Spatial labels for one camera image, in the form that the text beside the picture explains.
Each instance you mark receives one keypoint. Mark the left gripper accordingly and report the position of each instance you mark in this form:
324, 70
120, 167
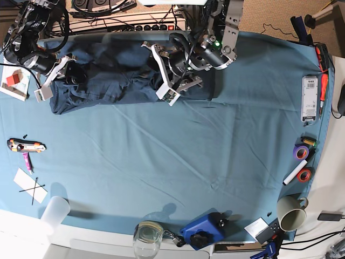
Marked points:
184, 78

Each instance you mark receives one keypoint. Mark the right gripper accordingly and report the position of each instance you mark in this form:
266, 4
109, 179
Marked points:
43, 62

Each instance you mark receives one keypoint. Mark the dark blue T-shirt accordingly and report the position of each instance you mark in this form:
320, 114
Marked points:
118, 72

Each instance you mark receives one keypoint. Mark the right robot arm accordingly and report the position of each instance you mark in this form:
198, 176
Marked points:
20, 46

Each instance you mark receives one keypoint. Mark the black power strip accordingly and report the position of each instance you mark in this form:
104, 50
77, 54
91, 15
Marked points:
169, 26

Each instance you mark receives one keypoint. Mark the booklet with red cube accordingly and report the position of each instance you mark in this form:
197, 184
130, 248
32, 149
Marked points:
15, 82

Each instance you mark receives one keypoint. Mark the orange grey utility knife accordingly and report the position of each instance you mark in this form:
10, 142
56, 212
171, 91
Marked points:
25, 146

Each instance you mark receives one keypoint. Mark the pink glue tube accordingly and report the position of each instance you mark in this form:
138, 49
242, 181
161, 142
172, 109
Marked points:
28, 162

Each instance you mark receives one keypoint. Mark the light blue table cloth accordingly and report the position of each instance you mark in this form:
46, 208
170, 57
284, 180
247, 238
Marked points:
120, 164

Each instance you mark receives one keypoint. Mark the black hairpin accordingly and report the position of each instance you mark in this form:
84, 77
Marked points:
31, 188
33, 194

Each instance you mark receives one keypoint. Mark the white paper card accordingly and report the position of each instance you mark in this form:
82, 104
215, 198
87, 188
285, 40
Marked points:
25, 181

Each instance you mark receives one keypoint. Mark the translucent plastic cup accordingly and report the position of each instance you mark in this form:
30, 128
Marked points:
55, 212

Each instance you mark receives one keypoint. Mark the orange black tool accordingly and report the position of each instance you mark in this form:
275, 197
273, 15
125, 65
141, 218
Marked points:
323, 57

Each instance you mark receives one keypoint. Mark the purple tape roll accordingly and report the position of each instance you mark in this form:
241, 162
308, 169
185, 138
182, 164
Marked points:
300, 152

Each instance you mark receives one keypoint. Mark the small green yellow battery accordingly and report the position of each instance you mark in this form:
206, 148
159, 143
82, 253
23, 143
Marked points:
308, 141

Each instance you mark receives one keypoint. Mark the white marker pen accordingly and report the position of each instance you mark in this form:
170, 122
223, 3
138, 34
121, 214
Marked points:
294, 172

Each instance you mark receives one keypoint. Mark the blue clamp block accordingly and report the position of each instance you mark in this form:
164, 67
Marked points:
205, 230

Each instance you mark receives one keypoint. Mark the red tape roll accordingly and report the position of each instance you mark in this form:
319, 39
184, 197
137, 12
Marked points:
304, 175

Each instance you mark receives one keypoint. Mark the clear drinking glass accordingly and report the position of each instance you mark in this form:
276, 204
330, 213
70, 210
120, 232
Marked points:
147, 239

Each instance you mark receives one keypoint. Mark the small metal padlock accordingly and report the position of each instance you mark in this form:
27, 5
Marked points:
176, 239

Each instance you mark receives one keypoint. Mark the white small box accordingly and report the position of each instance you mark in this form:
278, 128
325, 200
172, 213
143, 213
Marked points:
256, 227

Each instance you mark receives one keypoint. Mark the beige ceramic mug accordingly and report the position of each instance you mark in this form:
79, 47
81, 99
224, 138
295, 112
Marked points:
291, 212

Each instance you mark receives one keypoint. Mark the grey remote control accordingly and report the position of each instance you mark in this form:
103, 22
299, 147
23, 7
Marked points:
267, 234

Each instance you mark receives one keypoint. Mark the blue spring clamp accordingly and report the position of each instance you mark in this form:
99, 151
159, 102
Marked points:
271, 250

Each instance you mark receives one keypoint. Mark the black power adapter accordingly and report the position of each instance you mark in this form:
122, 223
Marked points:
330, 216

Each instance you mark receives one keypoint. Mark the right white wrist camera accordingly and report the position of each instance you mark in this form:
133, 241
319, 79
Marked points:
51, 81

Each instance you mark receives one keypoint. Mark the red handled screwdriver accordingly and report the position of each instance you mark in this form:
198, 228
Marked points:
324, 83

